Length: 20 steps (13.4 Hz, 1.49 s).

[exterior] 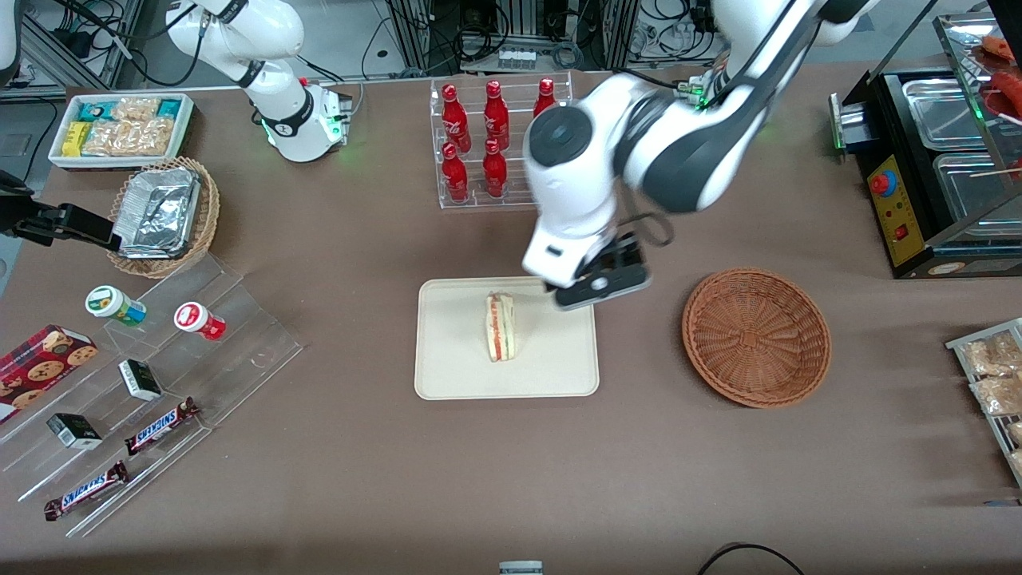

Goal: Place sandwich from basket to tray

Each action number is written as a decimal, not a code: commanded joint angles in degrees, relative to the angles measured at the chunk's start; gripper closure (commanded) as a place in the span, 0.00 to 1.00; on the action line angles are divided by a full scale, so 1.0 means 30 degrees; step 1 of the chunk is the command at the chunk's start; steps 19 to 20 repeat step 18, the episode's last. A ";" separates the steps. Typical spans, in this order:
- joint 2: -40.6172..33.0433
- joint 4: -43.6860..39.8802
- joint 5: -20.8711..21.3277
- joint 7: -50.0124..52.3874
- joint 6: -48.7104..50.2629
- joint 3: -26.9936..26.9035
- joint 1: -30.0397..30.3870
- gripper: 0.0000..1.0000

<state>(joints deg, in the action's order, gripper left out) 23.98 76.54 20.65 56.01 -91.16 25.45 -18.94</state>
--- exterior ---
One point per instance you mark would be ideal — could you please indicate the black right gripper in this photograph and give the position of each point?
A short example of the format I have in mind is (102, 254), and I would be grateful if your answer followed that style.
(22, 216)

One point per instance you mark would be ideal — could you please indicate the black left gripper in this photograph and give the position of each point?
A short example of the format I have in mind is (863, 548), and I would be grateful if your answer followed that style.
(627, 255)

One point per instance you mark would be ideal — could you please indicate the triangular sandwich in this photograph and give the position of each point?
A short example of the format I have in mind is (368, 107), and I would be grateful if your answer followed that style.
(501, 327)

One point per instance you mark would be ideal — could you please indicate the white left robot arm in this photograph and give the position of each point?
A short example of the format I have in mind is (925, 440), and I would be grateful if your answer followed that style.
(687, 152)

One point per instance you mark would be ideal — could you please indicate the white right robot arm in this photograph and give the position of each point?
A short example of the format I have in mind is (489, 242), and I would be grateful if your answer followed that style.
(279, 120)

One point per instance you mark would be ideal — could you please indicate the tan wicker basket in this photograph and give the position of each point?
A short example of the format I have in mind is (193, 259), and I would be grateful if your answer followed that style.
(209, 208)

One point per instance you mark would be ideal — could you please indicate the brown wicker basket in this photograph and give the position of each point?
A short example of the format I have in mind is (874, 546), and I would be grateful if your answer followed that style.
(754, 339)

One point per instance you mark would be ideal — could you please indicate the cream plastic tray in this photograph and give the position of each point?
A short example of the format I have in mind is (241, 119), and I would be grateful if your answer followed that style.
(455, 351)

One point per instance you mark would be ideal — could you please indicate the tray of packaged snacks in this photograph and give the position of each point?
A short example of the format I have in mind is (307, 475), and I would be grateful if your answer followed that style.
(958, 345)

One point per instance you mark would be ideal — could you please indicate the white rectangular snack bin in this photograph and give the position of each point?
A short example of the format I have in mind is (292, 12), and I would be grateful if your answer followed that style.
(60, 156)

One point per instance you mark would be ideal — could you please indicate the aluminium foil container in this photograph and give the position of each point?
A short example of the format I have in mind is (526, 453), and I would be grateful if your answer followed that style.
(158, 212)

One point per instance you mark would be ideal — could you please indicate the green lid white cup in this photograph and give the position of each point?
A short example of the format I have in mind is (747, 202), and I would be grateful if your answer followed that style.
(108, 302)

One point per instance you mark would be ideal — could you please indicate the yellow snack packet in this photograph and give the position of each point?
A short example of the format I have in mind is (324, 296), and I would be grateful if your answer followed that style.
(76, 139)

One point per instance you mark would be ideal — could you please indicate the large clear cracker bag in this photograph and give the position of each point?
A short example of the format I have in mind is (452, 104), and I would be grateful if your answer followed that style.
(132, 137)

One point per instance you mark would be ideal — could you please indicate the teal snack packet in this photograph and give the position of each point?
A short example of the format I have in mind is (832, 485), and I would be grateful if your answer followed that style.
(169, 108)
(96, 110)

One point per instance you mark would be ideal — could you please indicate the small clear cracker bag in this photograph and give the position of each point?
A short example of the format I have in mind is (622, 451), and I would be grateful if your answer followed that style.
(136, 109)

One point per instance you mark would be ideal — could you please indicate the red plaid cookie box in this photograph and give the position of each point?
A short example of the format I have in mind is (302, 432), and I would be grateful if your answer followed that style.
(40, 367)

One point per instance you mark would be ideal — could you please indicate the red lid white cup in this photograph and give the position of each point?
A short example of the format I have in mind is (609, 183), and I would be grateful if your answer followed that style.
(196, 319)

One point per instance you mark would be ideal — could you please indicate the clear acrylic bottle rack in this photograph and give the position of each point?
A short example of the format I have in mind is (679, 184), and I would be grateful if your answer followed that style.
(475, 200)

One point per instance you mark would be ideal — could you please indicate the red cola bottle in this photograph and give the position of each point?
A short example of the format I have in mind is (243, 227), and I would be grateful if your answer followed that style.
(496, 116)
(455, 177)
(456, 120)
(495, 174)
(545, 96)

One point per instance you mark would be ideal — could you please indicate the small black box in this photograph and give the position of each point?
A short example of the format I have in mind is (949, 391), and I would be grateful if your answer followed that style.
(140, 380)
(73, 431)

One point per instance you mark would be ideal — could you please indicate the clear acrylic stepped display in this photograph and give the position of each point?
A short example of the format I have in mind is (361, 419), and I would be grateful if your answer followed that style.
(239, 335)

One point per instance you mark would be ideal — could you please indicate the Snickers chocolate bar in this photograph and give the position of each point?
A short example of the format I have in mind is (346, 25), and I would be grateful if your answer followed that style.
(160, 427)
(86, 490)

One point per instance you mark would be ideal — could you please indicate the white power strip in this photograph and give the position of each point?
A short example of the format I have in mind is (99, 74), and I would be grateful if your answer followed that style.
(516, 59)

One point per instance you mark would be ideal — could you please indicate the small grey device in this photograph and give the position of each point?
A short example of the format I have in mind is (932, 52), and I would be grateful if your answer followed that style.
(520, 569)

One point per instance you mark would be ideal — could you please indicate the black hot food appliance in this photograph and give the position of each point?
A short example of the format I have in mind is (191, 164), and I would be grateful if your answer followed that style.
(918, 239)

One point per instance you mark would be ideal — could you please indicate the stainless steel pan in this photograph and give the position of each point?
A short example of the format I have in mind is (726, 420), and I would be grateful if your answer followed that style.
(946, 116)
(970, 188)

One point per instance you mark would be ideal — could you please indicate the clear bag of pastries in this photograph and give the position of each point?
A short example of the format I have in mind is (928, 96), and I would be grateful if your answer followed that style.
(998, 395)
(990, 355)
(1016, 433)

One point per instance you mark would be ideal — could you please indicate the red sausage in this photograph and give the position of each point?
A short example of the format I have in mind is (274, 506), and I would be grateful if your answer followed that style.
(998, 46)
(1010, 92)

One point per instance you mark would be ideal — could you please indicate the aluminium frame rack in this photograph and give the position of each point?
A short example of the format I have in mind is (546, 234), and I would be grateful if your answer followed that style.
(72, 56)

